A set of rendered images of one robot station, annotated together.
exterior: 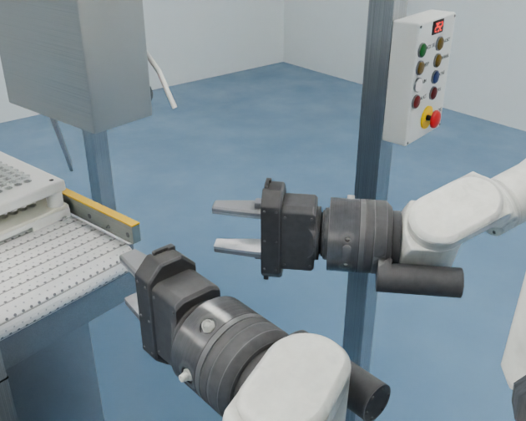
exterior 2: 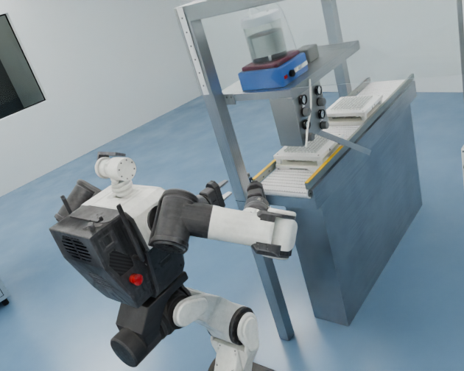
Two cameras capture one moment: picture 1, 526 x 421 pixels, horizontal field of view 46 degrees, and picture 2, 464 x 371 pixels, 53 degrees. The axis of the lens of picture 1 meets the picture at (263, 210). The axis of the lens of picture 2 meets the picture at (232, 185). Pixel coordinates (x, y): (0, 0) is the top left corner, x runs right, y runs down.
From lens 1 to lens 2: 1.71 m
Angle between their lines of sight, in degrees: 83
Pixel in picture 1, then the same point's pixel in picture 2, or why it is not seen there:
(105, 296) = (302, 202)
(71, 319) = (289, 202)
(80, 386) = (320, 235)
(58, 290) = (278, 189)
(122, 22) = (286, 112)
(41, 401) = (305, 229)
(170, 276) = (209, 187)
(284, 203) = (251, 189)
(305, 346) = not seen: hidden behind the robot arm
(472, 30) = not seen: outside the picture
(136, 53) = (293, 124)
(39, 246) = (300, 175)
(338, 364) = not seen: hidden behind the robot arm
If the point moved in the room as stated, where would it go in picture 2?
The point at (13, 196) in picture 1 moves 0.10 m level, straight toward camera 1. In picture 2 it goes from (302, 155) to (283, 164)
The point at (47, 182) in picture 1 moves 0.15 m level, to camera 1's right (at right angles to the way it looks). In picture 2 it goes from (316, 155) to (323, 168)
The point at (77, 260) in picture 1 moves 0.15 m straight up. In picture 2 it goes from (293, 185) to (286, 153)
